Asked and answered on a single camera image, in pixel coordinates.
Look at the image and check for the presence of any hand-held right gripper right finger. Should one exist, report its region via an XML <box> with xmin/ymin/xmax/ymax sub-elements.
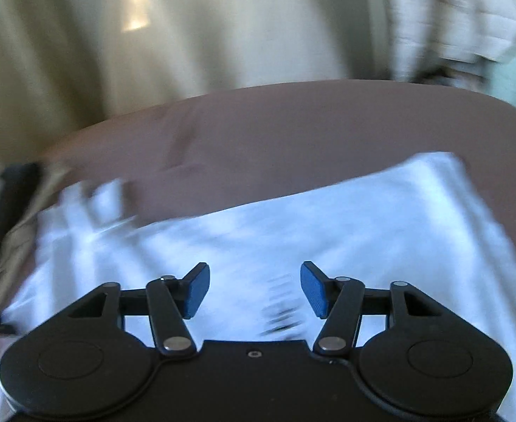
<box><xmin>301</xmin><ymin>261</ymin><xmax>452</xmax><ymax>354</ymax></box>

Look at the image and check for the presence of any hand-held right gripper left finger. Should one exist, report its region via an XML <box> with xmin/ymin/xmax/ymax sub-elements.
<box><xmin>67</xmin><ymin>262</ymin><xmax>211</xmax><ymax>356</ymax></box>

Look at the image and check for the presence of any light grey garment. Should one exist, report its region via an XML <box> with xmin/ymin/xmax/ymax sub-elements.
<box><xmin>0</xmin><ymin>152</ymin><xmax>516</xmax><ymax>422</ymax></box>

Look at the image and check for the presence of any cream fleece garment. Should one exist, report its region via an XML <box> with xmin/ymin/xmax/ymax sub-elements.
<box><xmin>0</xmin><ymin>169</ymin><xmax>67</xmax><ymax>315</ymax></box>

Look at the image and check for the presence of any black folded garment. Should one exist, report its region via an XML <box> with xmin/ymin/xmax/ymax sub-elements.
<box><xmin>0</xmin><ymin>162</ymin><xmax>43</xmax><ymax>282</ymax></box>

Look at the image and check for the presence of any cream curtain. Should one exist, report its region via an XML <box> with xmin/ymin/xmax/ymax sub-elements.
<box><xmin>0</xmin><ymin>0</ymin><xmax>395</xmax><ymax>163</ymax></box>

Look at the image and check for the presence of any white quilted jacket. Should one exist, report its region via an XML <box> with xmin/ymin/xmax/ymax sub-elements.
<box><xmin>385</xmin><ymin>0</ymin><xmax>516</xmax><ymax>81</ymax></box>

